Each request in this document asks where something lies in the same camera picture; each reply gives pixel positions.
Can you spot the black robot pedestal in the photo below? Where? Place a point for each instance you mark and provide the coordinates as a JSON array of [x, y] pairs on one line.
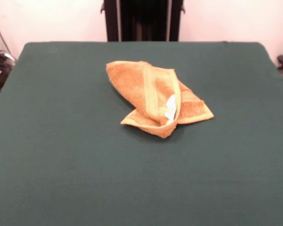
[[143, 21]]

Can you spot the dark green table cloth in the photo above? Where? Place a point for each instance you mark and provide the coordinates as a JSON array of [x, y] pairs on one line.
[[61, 164]]

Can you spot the orange terry towel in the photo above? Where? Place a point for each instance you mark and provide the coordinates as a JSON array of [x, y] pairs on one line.
[[127, 77]]

